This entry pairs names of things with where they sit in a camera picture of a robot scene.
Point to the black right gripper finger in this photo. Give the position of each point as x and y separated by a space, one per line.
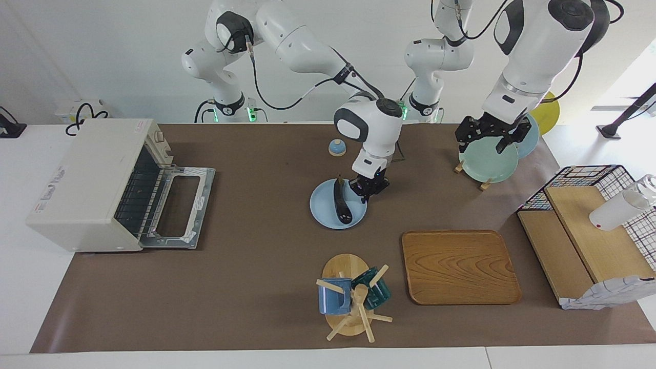
357 193
373 198

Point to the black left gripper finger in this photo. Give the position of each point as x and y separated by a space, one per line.
464 143
503 144

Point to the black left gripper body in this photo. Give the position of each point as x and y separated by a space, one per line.
492 127

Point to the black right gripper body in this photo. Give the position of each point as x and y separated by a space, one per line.
373 184

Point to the dark purple eggplant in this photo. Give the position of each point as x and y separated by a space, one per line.
341 205

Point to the glass oven door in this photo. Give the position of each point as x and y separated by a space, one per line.
202 205

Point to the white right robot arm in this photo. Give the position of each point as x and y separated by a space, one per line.
302 46

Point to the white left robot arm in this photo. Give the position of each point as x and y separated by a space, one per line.
538 51

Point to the oven control knob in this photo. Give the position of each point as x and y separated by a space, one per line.
158 136
165 150

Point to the beige toaster oven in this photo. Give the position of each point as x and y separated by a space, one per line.
87 179

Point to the pale green plate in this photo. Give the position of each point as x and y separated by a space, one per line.
487 164

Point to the large light blue plate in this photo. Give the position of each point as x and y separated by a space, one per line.
530 138

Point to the wooden plate rack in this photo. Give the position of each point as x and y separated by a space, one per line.
484 185

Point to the yellow plate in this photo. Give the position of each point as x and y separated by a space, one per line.
548 113

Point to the wooden mug tree stand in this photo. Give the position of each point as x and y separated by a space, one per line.
348 266

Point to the dark green mug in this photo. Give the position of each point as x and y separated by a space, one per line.
376 292

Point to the wooden serving tray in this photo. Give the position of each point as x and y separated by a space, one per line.
458 266

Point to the blue mug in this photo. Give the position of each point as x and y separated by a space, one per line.
333 302

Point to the black stand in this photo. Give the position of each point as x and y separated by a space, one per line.
628 110

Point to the white cup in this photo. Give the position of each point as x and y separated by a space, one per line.
615 212

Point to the brown table mat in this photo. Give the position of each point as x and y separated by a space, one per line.
256 282

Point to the wooden shelf unit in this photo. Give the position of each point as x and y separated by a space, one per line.
599 241

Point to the white patterned cloth liner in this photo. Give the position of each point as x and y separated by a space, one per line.
605 294

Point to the black clamp mount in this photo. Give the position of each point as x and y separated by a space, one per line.
10 128

